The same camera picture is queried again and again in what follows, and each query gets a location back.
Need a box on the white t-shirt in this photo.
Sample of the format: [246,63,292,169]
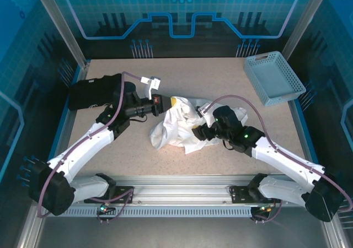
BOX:
[148,95,249,155]

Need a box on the light blue perforated basket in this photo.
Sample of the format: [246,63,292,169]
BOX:
[244,51,307,107]

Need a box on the small LED connector board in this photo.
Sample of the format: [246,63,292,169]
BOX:
[251,204,276,215]
[96,204,116,216]

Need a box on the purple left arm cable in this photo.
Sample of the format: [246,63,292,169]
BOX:
[35,71,144,224]

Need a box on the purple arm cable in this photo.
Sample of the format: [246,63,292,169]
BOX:
[202,95,353,224]
[35,71,144,224]

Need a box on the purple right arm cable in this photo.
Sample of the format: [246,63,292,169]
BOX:
[202,95,353,224]

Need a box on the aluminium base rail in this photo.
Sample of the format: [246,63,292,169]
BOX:
[74,173,309,205]

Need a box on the grey slotted cable duct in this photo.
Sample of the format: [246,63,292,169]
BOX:
[65,206,253,218]

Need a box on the aluminium frame post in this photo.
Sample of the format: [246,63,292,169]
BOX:
[282,0,333,60]
[30,0,90,68]

